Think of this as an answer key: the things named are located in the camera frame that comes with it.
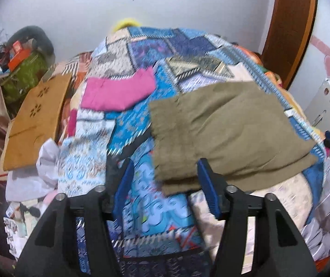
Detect olive green pants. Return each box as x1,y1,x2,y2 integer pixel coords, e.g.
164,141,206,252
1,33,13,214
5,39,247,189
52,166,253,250
148,81,318,196

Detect blue patchwork printed blanket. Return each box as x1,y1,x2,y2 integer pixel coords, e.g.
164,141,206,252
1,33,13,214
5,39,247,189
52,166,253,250
56,27,327,277

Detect brown wooden door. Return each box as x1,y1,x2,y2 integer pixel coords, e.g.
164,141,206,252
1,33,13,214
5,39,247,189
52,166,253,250
261,0,319,90

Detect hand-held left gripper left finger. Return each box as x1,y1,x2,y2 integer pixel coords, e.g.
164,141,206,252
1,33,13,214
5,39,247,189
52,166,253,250
14,156,135,277

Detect white cloth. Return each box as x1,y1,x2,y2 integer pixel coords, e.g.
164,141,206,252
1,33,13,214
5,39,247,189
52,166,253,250
6,138,61,202

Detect yellow plush item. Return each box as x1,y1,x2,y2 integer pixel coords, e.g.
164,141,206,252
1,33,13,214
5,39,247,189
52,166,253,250
111,19,142,33

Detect wooden lap desk board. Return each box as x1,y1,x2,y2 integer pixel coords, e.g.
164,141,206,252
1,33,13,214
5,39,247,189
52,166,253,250
0,73,73,179

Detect white appliance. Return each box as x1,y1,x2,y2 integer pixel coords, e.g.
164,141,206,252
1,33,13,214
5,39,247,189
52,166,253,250
304,78,330,135

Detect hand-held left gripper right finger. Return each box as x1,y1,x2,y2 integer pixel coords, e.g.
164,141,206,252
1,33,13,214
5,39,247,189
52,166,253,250
197,157,319,277

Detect pink garment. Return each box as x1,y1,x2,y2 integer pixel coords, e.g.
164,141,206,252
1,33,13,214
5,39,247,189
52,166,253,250
67,67,157,137

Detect green patterned bag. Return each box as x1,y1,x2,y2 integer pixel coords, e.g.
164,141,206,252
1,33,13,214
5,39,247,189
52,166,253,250
0,53,50,106

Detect orange box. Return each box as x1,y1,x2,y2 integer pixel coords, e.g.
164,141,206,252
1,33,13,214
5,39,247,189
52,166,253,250
8,41,33,70

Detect grey neck pillow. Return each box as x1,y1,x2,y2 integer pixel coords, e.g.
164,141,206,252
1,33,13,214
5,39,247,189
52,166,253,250
7,25,56,63

